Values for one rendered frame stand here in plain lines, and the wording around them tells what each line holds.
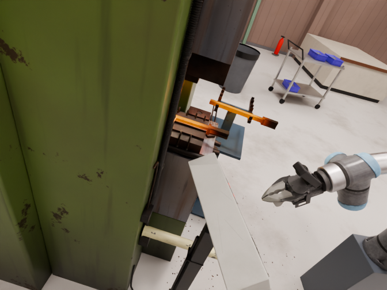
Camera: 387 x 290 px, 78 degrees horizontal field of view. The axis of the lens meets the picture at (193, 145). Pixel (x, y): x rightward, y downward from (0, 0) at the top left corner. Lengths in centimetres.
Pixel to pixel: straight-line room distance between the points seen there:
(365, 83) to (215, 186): 630
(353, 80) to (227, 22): 590
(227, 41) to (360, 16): 794
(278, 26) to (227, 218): 745
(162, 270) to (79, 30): 148
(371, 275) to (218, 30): 144
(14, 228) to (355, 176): 122
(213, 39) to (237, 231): 56
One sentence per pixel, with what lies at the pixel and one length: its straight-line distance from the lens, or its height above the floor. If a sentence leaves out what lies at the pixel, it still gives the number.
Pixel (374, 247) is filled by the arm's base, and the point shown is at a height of 66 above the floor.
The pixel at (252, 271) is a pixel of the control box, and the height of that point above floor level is 119.
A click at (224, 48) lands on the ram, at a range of 81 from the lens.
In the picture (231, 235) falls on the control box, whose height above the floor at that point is 118.
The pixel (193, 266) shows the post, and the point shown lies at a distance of 80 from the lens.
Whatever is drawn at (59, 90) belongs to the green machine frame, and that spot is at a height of 125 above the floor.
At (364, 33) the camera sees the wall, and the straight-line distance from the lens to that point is 890.
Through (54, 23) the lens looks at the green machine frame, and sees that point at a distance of 67.
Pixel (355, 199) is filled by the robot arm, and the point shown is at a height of 111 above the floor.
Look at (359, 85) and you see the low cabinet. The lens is 672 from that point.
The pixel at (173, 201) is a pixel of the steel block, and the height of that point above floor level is 61.
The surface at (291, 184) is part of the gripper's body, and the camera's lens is 85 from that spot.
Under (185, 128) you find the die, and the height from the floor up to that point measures 99.
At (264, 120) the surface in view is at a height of 97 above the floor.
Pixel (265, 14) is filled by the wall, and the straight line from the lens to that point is 768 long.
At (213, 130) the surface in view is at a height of 101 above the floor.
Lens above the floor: 161
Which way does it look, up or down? 37 degrees down
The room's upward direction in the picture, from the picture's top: 18 degrees clockwise
